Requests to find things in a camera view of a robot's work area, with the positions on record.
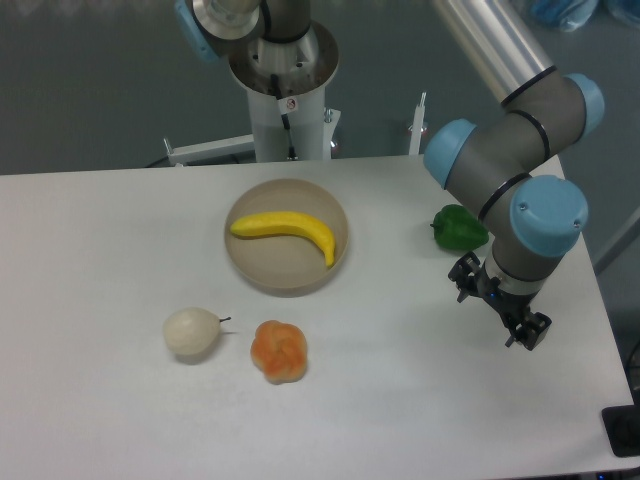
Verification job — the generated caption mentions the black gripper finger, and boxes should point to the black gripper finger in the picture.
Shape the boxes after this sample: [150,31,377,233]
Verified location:
[448,251,481,303]
[503,308,552,351]

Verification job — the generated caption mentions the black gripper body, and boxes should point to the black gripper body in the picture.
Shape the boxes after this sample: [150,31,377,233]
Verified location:
[477,269,534,320]

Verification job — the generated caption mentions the yellow banana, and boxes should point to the yellow banana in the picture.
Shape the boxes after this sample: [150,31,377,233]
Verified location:
[229,211,336,267]

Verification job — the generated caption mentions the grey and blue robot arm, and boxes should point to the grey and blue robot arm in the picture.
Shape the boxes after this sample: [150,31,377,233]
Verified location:
[174,1,604,349]

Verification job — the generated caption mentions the beige round bowl plate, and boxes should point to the beige round bowl plate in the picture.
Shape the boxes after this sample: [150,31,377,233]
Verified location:
[224,179,349,297]

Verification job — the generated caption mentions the green bell pepper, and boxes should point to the green bell pepper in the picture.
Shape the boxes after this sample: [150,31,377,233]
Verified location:
[430,204,489,251]

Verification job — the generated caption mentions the black device at table edge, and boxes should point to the black device at table edge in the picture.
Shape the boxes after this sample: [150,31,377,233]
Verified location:
[601,405,639,458]

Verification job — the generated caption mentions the orange knotted bread roll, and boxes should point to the orange knotted bread roll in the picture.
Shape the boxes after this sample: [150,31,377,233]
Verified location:
[250,320,308,384]

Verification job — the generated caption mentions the blue plastic bag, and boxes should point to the blue plastic bag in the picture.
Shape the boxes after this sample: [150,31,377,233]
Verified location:
[525,0,599,32]

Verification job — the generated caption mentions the white pear with stem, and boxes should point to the white pear with stem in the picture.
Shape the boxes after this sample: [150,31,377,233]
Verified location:
[162,307,231,365]

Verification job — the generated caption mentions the white right frame post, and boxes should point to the white right frame post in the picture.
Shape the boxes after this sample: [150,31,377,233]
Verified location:
[408,91,427,155]

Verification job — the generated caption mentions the black cable on pedestal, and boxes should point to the black cable on pedestal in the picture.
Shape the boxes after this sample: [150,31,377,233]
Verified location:
[269,73,300,161]

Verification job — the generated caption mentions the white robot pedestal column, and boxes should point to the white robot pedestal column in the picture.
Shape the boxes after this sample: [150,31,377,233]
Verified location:
[229,21,339,162]

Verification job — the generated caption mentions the white left frame bracket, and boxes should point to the white left frame bracket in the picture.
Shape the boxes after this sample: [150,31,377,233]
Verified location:
[163,134,254,166]

